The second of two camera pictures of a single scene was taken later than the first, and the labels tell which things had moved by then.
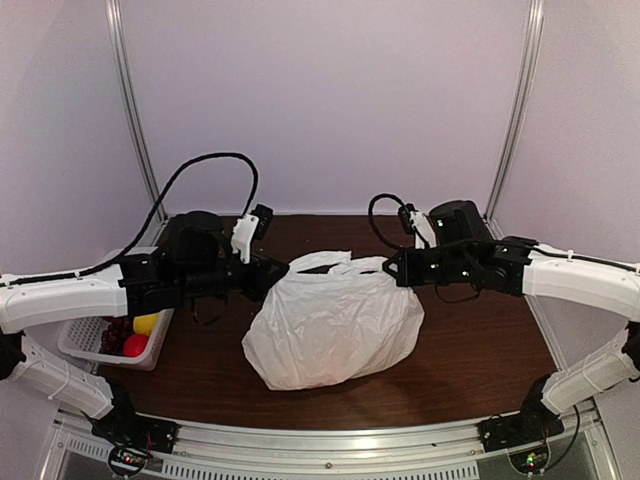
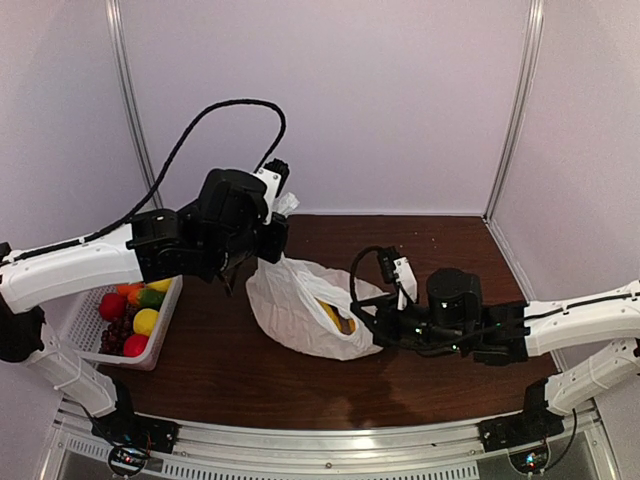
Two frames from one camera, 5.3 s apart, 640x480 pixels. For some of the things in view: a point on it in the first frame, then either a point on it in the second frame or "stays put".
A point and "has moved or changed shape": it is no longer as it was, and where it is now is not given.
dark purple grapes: (114, 337) stays put
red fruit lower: (135, 345) stays put
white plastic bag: (330, 320) has moved or changed shape
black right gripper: (407, 277) -> (382, 326)
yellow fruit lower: (145, 324) stays put
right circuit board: (530, 461) stays put
